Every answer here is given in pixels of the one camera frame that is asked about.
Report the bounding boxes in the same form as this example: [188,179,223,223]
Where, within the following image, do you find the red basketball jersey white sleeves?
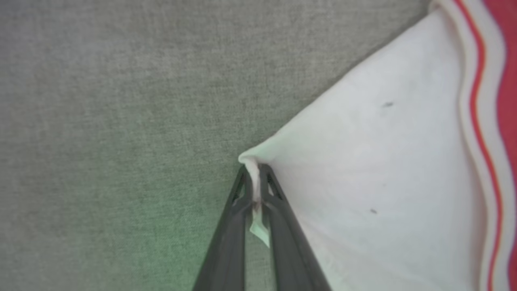
[237,0,517,291]

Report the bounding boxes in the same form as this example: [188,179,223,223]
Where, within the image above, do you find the grey fabric surface cover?
[0,0,433,291]

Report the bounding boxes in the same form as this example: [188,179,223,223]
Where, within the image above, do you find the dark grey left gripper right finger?
[258,163,332,291]

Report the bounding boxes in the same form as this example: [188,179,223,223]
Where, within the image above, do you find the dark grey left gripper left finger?
[192,165,254,291]

